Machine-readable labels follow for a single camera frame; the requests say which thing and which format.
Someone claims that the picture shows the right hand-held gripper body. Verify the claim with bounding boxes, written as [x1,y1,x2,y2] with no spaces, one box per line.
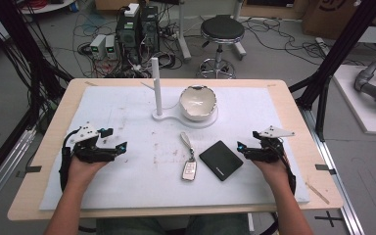
[243,124,296,164]

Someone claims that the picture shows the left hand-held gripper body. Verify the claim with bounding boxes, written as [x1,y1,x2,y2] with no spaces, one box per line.
[70,121,118,165]

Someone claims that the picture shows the person's right hand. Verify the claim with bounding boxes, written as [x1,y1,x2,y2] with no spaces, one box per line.
[251,153,292,192]

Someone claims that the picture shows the person's left hand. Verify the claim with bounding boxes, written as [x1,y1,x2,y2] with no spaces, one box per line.
[66,153,111,192]

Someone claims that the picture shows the black wallet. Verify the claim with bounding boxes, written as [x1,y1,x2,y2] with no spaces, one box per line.
[198,140,245,182]

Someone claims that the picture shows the white table mat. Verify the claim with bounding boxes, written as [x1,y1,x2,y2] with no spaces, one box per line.
[38,85,310,212]

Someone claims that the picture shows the black tape strip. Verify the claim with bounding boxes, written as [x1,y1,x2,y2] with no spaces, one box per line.
[15,164,43,179]
[314,163,338,176]

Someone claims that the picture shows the white bowl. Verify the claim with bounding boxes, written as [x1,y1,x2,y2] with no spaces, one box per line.
[178,84,218,122]

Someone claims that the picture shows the thin wooden stick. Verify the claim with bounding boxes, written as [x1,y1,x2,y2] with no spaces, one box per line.
[305,181,331,206]

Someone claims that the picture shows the white stand with pole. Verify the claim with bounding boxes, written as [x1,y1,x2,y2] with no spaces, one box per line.
[150,57,219,130]

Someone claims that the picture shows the grey power supply unit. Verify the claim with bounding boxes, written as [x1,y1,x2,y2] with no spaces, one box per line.
[89,33,108,60]
[105,34,118,60]

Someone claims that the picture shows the white metal stand leg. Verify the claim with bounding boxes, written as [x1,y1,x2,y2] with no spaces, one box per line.
[230,0,248,62]
[175,0,193,63]

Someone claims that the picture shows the black tape cross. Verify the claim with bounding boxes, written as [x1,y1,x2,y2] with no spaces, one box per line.
[313,210,344,229]

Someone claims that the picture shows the white floor board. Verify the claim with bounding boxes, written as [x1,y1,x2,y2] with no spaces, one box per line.
[332,64,376,137]

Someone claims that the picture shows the black computer tower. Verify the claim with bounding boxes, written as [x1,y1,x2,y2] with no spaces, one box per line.
[115,12,142,66]
[139,5,161,54]

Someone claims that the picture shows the black round stool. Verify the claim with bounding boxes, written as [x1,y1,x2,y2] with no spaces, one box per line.
[197,14,247,80]

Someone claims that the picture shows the white power strip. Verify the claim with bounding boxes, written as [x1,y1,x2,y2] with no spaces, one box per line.
[314,36,333,55]

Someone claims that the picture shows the small white box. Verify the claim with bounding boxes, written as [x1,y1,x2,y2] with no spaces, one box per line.
[123,2,141,19]

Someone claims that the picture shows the round white table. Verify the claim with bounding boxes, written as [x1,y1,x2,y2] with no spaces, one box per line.
[15,0,76,16]

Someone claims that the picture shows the brown cardboard box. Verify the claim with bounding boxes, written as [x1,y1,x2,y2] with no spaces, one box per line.
[301,0,376,41]

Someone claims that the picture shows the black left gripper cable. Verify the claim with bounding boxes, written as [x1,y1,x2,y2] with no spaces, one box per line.
[58,127,81,193]

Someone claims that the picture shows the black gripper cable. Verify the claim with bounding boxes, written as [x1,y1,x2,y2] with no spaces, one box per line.
[58,127,81,193]
[275,139,298,197]

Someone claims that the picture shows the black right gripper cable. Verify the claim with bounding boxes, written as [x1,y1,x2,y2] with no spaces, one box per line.
[275,139,298,197]

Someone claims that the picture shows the silver car key with strap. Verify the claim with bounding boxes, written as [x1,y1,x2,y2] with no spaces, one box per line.
[179,131,199,182]

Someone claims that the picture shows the aluminium rail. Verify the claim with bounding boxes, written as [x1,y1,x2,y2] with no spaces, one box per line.
[299,107,367,235]
[0,127,37,217]

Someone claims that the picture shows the black floor cables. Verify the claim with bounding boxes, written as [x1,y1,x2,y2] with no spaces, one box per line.
[241,16,368,68]

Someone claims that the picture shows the tangle of floor cables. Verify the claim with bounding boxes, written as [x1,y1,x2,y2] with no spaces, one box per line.
[70,4,185,79]

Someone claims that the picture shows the black frame post with cables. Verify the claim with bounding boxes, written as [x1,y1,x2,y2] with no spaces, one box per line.
[0,0,74,131]

